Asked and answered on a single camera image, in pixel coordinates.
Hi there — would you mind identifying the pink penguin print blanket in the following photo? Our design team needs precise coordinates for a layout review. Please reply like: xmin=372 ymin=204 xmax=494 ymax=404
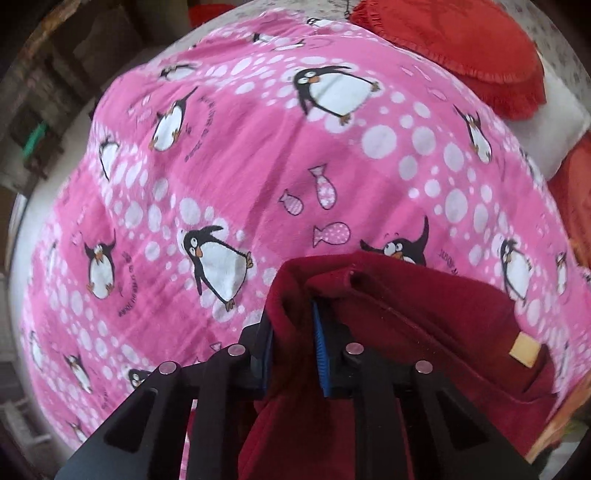
xmin=21 ymin=14 xmax=583 ymax=480

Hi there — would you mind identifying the white pillow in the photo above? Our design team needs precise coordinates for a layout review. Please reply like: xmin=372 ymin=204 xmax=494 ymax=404
xmin=505 ymin=55 xmax=591 ymax=181

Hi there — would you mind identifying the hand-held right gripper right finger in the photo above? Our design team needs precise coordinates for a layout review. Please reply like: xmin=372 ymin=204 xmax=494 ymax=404
xmin=310 ymin=300 xmax=539 ymax=480

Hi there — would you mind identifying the large red heart pillow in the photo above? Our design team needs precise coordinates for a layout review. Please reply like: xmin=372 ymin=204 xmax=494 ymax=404
xmin=348 ymin=0 xmax=548 ymax=121

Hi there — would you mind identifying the dark wooden cabinet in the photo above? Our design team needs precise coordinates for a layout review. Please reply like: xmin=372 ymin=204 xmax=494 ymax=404
xmin=0 ymin=0 xmax=153 ymax=195

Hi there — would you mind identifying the small red heart pillow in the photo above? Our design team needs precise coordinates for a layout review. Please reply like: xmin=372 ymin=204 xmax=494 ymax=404
xmin=547 ymin=136 xmax=591 ymax=268

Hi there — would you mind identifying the dark red sweater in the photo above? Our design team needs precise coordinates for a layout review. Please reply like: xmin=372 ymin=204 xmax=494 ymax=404
xmin=185 ymin=251 xmax=566 ymax=480

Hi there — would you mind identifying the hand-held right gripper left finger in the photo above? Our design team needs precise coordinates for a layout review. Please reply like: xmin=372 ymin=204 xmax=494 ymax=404
xmin=55 ymin=318 xmax=278 ymax=480

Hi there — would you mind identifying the orange printed blanket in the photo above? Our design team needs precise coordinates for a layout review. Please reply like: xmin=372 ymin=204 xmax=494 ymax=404
xmin=526 ymin=388 xmax=591 ymax=467

